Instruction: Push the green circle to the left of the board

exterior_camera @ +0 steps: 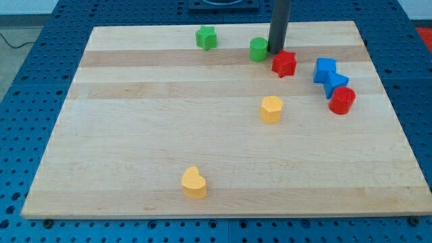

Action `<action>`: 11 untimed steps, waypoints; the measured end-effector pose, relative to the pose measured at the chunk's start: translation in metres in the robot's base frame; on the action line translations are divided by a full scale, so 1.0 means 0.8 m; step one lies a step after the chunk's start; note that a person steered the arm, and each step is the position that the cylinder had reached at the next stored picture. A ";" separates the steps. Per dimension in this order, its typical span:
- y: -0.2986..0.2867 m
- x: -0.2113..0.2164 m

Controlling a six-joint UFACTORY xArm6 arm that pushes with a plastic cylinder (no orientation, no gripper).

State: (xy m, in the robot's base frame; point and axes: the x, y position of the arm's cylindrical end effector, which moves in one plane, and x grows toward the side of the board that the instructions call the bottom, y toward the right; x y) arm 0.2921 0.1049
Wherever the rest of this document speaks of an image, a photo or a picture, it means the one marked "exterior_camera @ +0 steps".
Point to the blue cube block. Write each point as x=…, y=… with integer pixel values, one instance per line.
x=322, y=67

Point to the green cylinder block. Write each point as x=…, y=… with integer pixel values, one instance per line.
x=258, y=49

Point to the red star block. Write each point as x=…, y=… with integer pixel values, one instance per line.
x=284, y=64

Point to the yellow hexagon block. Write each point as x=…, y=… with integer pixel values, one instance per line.
x=270, y=111

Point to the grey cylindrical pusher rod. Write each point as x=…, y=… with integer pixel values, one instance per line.
x=278, y=26

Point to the green star block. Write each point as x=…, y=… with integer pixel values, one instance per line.
x=206, y=37

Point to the red cylinder block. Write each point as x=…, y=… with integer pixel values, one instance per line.
x=342, y=100

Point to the yellow heart block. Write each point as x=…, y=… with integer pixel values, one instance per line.
x=193, y=184

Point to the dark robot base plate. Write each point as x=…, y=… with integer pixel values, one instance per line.
x=222, y=5

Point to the wooden board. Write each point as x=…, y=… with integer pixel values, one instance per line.
x=146, y=104

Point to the blue triangular block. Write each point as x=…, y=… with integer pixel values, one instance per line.
x=332, y=81

